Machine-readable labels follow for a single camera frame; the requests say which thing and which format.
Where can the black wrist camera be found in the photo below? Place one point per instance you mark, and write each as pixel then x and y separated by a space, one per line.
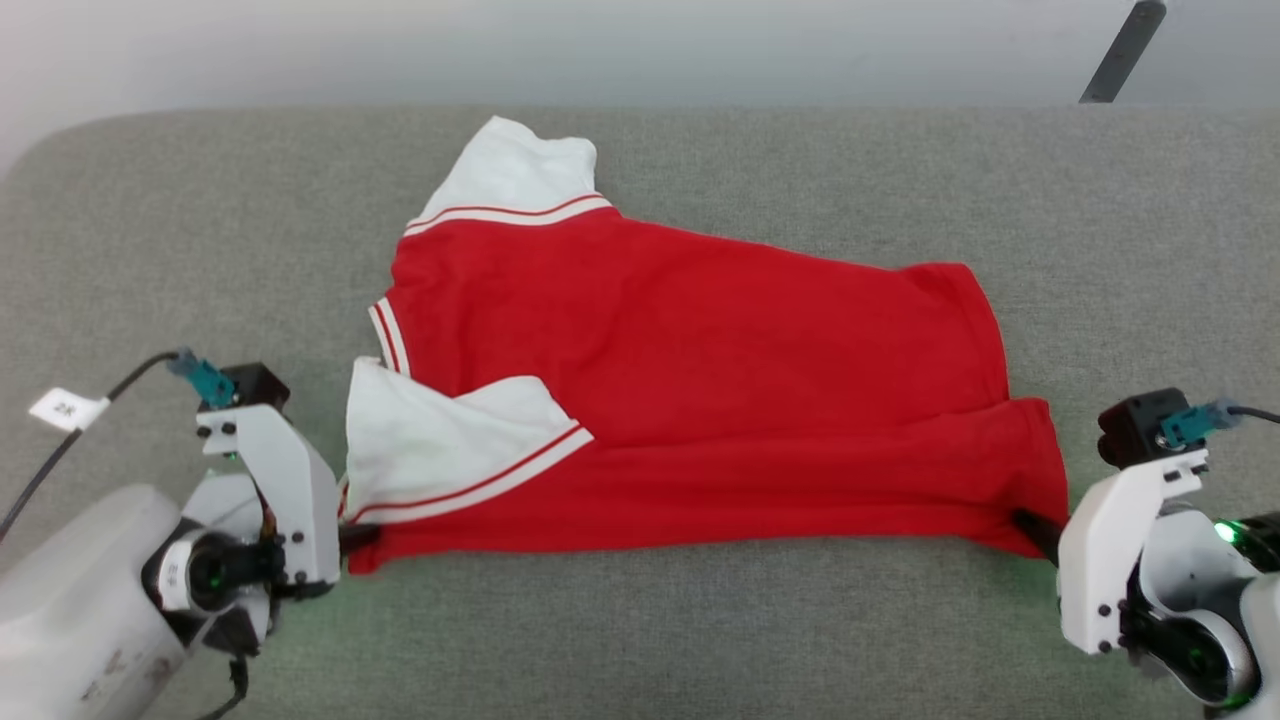
pixel 258 385
pixel 1135 425

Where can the black panel leg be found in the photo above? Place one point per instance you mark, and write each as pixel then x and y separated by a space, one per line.
pixel 1120 55

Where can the red and white shirt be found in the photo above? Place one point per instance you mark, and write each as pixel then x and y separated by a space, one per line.
pixel 700 380

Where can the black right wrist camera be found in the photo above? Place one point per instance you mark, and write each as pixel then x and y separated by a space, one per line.
pixel 1135 425

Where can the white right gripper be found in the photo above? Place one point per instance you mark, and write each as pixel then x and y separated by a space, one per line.
pixel 1100 560

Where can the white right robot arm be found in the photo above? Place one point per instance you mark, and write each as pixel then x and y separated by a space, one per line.
pixel 1268 640

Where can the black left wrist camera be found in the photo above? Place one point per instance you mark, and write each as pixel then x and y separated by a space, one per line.
pixel 258 385

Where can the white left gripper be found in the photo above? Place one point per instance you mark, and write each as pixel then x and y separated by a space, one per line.
pixel 295 500

